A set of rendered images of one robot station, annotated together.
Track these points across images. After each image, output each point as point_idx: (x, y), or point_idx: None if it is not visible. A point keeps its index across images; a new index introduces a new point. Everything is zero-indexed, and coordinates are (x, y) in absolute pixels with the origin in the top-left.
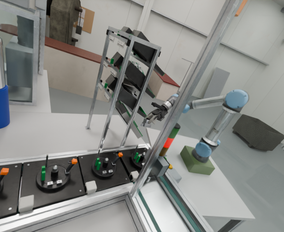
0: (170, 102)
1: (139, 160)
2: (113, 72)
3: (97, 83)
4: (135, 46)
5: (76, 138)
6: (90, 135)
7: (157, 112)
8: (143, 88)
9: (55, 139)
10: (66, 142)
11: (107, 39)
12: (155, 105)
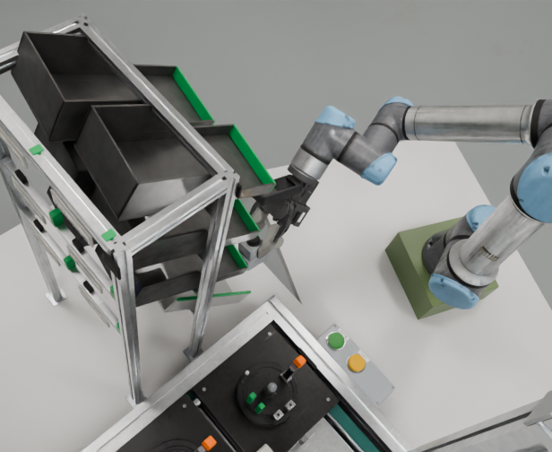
0: (322, 159)
1: (263, 403)
2: (87, 273)
3: (24, 219)
4: (136, 217)
5: (46, 363)
6: (78, 325)
7: (281, 212)
8: (212, 263)
9: None
10: (25, 395)
11: None
12: (267, 202)
